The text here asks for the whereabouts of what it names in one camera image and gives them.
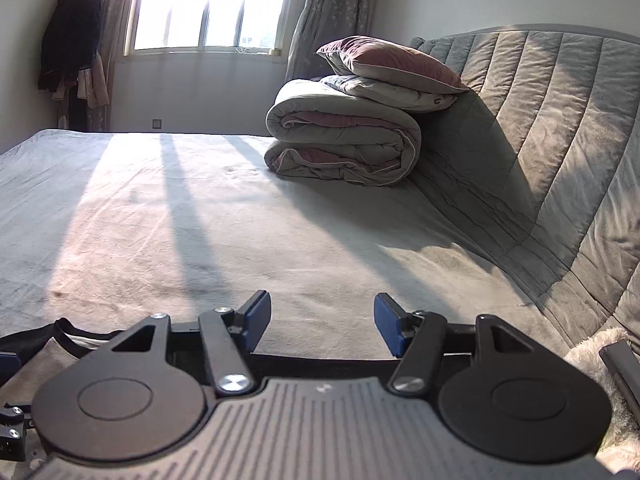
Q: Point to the mauve pillow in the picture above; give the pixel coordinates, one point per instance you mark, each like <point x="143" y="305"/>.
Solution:
<point x="390" y="60"/>

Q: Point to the beige sweatshirt with black sleeves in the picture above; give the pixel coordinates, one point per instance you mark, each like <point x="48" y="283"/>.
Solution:
<point x="40" y="365"/>

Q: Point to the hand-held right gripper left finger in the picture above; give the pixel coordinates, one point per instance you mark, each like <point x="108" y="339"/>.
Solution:
<point x="257" y="317"/>

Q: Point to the hanging dark coat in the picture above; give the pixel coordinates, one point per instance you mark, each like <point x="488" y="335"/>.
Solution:
<point x="70" y="35"/>

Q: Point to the beige pillow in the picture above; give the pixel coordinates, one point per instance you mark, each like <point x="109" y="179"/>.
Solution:
<point x="400" y="95"/>

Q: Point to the hanging pink clothes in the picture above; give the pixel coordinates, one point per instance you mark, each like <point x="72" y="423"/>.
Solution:
<point x="95" y="85"/>

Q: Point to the patterned curtain beside duvet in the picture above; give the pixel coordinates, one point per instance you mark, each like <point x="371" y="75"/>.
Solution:
<point x="330" y="10"/>

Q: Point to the bed with grey sheet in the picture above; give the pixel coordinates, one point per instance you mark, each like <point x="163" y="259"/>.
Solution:
<point x="300" y="235"/>

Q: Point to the white fluffy dog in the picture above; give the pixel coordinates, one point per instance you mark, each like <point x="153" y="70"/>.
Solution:
<point x="590" y="360"/>

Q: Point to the window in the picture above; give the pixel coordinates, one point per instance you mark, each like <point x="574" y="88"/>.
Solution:
<point x="200" y="5"/>

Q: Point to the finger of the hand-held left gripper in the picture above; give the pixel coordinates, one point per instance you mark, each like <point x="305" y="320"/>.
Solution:
<point x="12" y="440"/>
<point x="7" y="363"/>

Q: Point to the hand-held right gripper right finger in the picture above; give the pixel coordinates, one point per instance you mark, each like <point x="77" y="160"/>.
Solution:
<point x="387" y="325"/>

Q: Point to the patterned curtain beside coat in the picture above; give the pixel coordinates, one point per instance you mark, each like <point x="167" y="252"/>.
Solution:
<point x="112" y="10"/>

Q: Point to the folded beige and mauve duvet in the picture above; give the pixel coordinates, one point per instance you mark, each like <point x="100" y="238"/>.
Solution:
<point x="340" y="120"/>

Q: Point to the dark flat object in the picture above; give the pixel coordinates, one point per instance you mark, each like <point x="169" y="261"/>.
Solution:
<point x="622" y="370"/>

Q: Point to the grey quilted headboard cover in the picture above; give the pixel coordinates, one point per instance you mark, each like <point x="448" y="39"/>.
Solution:
<point x="550" y="135"/>

